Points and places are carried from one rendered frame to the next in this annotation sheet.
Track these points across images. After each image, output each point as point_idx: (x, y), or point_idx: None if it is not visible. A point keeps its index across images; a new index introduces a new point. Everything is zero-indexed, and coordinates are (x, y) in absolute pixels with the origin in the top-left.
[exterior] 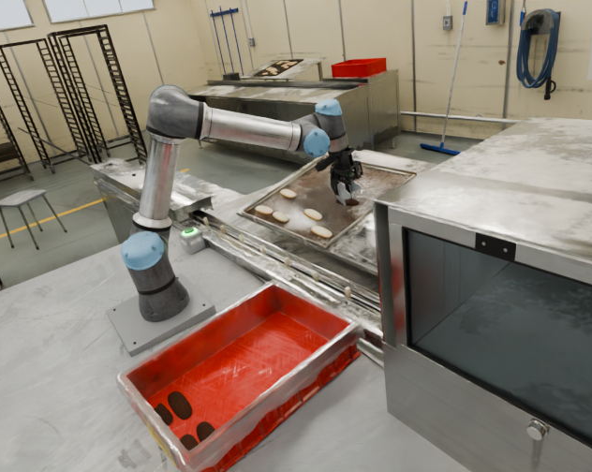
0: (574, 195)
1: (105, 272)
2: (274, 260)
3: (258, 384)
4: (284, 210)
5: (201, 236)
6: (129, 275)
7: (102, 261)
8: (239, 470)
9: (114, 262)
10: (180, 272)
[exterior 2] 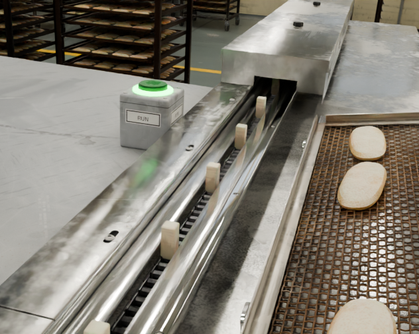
0: None
1: (16, 89)
2: (106, 302)
3: None
4: (409, 175)
5: (163, 115)
6: (4, 112)
7: (55, 78)
8: None
9: (55, 87)
10: (27, 159)
